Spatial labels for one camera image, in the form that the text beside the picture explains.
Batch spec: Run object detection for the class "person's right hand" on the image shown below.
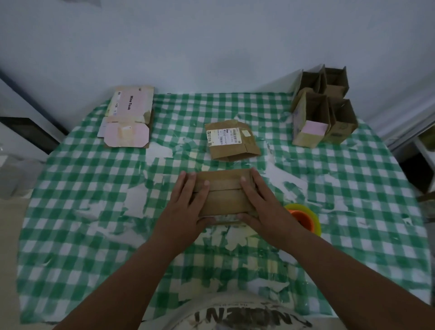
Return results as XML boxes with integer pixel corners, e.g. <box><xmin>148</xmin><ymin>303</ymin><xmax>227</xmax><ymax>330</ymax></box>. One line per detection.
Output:
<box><xmin>237</xmin><ymin>168</ymin><xmax>307</xmax><ymax>253</ymax></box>

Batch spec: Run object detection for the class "person's left hand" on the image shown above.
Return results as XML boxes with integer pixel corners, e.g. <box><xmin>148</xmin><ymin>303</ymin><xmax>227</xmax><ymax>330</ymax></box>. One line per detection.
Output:
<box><xmin>150</xmin><ymin>171</ymin><xmax>215</xmax><ymax>254</ymax></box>

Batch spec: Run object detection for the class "plain brown cardboard box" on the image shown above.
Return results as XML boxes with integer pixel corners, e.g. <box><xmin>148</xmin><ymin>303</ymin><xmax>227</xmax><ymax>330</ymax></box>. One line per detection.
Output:
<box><xmin>192</xmin><ymin>168</ymin><xmax>259</xmax><ymax>218</ymax></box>

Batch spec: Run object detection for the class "person's right forearm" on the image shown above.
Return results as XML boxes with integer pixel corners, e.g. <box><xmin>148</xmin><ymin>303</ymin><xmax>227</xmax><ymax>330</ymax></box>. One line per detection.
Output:
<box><xmin>275</xmin><ymin>234</ymin><xmax>435</xmax><ymax>330</ymax></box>

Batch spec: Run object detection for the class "person's left forearm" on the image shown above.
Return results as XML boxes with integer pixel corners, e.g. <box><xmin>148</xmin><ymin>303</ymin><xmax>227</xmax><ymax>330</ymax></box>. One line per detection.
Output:
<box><xmin>53</xmin><ymin>237</ymin><xmax>191</xmax><ymax>330</ymax></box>

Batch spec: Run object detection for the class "flat brown box, white label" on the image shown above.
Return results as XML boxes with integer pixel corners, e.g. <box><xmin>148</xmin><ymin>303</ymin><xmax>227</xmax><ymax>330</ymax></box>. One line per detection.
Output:
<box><xmin>205</xmin><ymin>119</ymin><xmax>261</xmax><ymax>162</ymax></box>

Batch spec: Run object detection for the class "yellow tape roll, orange core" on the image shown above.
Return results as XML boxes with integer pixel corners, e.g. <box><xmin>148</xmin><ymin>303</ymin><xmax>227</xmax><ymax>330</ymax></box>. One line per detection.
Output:
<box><xmin>284</xmin><ymin>203</ymin><xmax>322</xmax><ymax>237</ymax></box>

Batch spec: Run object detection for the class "open cardboard box, pink side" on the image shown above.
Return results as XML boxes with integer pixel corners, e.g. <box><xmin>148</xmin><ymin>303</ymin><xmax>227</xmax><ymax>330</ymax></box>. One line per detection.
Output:
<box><xmin>292</xmin><ymin>88</ymin><xmax>331</xmax><ymax>149</ymax></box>

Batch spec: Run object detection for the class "flattened pink cardboard box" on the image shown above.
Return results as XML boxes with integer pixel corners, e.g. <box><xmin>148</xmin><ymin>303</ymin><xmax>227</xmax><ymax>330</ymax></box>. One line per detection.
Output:
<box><xmin>97</xmin><ymin>114</ymin><xmax>152</xmax><ymax>149</ymax></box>
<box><xmin>105</xmin><ymin>86</ymin><xmax>155</xmax><ymax>124</ymax></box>

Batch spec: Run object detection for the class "person's white printed shirt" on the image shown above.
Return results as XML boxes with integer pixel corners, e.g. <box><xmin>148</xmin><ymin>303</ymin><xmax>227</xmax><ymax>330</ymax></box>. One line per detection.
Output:
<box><xmin>162</xmin><ymin>292</ymin><xmax>314</xmax><ymax>330</ymax></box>

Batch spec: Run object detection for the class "open brown cardboard box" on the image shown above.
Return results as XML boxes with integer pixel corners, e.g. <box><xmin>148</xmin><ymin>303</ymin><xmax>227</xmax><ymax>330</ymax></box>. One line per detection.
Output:
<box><xmin>322</xmin><ymin>98</ymin><xmax>359</xmax><ymax>145</ymax></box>
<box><xmin>295</xmin><ymin>70</ymin><xmax>324</xmax><ymax>96</ymax></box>
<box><xmin>321</xmin><ymin>65</ymin><xmax>350</xmax><ymax>99</ymax></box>

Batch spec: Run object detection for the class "green white checked tablecloth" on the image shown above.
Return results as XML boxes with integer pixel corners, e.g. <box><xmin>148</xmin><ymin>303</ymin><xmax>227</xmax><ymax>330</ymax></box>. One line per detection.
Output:
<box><xmin>16</xmin><ymin>92</ymin><xmax>433</xmax><ymax>324</ymax></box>

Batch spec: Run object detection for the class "white shelf unit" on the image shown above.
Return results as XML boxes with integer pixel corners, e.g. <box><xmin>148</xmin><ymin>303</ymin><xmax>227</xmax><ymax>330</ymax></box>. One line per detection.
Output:
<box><xmin>387</xmin><ymin>112</ymin><xmax>435</xmax><ymax>195</ymax></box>

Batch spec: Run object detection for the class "grey translucent plastic container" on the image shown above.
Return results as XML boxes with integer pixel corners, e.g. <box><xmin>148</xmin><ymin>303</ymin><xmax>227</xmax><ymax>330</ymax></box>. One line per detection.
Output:
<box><xmin>0</xmin><ymin>152</ymin><xmax>46</xmax><ymax>201</ymax></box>

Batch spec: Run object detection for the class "dark framed white cabinet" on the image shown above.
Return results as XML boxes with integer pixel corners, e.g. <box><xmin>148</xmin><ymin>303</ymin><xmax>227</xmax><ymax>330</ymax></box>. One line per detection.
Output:
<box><xmin>0</xmin><ymin>70</ymin><xmax>70</xmax><ymax>155</ymax></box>

